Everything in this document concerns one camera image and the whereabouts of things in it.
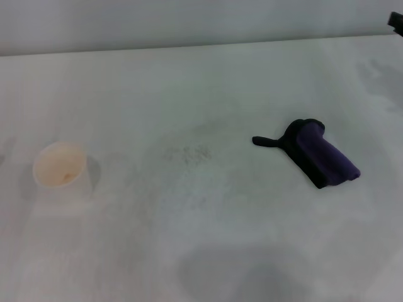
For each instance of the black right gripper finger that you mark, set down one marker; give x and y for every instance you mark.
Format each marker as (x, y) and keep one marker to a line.
(397, 22)

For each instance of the purple rag with black edge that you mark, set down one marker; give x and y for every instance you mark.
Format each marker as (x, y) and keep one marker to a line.
(318, 157)

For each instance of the white paper cup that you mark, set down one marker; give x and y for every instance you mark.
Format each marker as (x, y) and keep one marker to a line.
(60, 170)

